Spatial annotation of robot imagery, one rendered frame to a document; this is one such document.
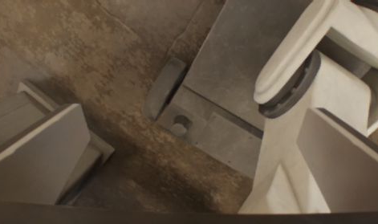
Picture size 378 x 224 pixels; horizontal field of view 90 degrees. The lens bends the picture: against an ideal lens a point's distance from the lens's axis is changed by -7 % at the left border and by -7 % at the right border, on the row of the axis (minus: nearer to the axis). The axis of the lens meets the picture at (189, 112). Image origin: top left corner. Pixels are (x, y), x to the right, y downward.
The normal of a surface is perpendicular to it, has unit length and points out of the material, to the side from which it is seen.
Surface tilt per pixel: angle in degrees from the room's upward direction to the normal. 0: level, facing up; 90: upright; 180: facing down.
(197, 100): 45
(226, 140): 0
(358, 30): 0
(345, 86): 51
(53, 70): 0
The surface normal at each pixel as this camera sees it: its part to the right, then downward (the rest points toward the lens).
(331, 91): 0.22, -0.30
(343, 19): -0.21, 0.45
